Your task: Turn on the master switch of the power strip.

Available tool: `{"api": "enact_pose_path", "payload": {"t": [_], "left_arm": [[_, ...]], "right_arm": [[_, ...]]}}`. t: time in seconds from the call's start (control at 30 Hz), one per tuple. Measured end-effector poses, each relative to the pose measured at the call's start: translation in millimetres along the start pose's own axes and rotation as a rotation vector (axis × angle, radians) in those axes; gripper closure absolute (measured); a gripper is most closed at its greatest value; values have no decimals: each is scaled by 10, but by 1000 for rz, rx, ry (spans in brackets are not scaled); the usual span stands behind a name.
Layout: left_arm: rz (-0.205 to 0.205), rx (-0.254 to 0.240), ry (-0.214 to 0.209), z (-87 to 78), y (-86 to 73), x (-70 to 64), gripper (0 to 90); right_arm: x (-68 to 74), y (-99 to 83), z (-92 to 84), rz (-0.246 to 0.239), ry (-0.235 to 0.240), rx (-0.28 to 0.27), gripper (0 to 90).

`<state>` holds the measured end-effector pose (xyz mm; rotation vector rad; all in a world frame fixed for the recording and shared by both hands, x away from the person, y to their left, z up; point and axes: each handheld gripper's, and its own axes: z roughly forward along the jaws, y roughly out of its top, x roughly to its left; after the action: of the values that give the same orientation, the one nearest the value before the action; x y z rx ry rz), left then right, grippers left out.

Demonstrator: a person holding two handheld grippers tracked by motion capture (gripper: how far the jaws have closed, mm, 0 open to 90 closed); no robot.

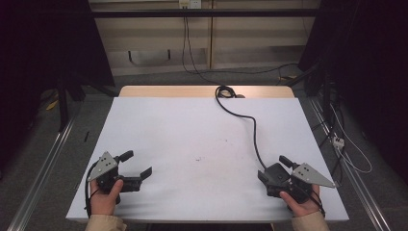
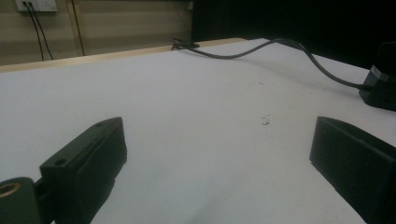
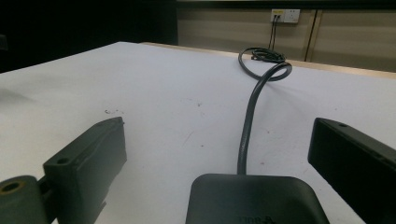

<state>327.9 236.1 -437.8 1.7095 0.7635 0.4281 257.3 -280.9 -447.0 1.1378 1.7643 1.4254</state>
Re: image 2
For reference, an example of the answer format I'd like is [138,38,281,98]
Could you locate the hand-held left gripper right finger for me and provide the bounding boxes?
[308,116,396,224]

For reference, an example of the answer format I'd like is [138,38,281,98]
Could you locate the white wall socket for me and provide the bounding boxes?
[14,0,59,13]

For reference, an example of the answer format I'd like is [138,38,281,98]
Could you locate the black curtain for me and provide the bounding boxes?
[190,0,396,71]

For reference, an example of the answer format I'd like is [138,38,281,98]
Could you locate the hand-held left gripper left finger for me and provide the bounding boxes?
[39,116,128,224]

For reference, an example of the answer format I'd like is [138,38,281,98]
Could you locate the thin black wall cable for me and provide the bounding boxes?
[21,2,46,62]
[28,2,54,61]

